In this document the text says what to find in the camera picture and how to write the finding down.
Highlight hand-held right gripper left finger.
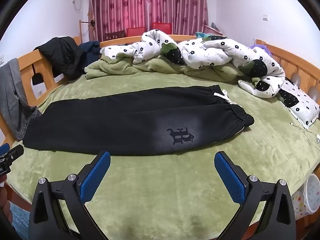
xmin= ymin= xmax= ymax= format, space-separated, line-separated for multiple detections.
xmin=28 ymin=150 xmax=112 ymax=240

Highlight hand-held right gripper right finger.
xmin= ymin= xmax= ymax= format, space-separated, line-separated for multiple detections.
xmin=214 ymin=151 xmax=297 ymax=240

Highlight black pants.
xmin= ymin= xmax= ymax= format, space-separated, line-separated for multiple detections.
xmin=22 ymin=85 xmax=255 ymax=157

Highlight light blue textured cloth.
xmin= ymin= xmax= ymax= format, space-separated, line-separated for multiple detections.
xmin=10 ymin=203 xmax=30 ymax=233

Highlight green fleece bed blanket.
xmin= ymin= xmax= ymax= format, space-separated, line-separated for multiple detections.
xmin=5 ymin=72 xmax=320 ymax=240

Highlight grey jeans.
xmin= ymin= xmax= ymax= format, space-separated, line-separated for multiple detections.
xmin=0 ymin=58 xmax=42 ymax=141

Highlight star print fabric box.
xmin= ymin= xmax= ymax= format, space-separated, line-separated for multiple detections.
xmin=291 ymin=189 xmax=309 ymax=221

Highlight flower print pillow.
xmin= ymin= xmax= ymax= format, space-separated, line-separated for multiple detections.
xmin=277 ymin=80 xmax=320 ymax=130

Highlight black jacket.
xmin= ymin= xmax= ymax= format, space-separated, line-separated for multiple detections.
xmin=34 ymin=37 xmax=88 ymax=79

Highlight navy blue cloth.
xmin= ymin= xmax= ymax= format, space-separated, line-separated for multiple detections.
xmin=80 ymin=41 xmax=102 ymax=63

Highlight white flower print quilt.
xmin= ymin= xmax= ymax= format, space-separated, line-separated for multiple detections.
xmin=85 ymin=29 xmax=287 ymax=98

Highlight purple plush toy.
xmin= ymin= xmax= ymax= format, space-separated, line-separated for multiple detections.
xmin=250 ymin=43 xmax=272 ymax=56

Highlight wooden coat rack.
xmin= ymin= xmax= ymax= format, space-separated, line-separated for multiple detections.
xmin=78 ymin=19 xmax=97 ymax=43

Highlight dark wooden chair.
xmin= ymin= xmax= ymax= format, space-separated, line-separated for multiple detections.
xmin=104 ymin=30 xmax=126 ymax=41

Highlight red chair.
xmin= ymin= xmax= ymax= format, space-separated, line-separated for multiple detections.
xmin=126 ymin=26 xmax=146 ymax=39
xmin=151 ymin=22 xmax=173 ymax=34

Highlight red flower pattern curtain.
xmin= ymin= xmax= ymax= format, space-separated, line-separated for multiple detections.
xmin=144 ymin=0 xmax=209 ymax=39
xmin=89 ymin=0 xmax=146 ymax=42

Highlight wooden bed frame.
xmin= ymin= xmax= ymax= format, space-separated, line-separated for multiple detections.
xmin=0 ymin=34 xmax=320 ymax=213

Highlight white charging cable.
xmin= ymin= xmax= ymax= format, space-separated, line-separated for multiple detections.
xmin=289 ymin=122 xmax=320 ymax=143

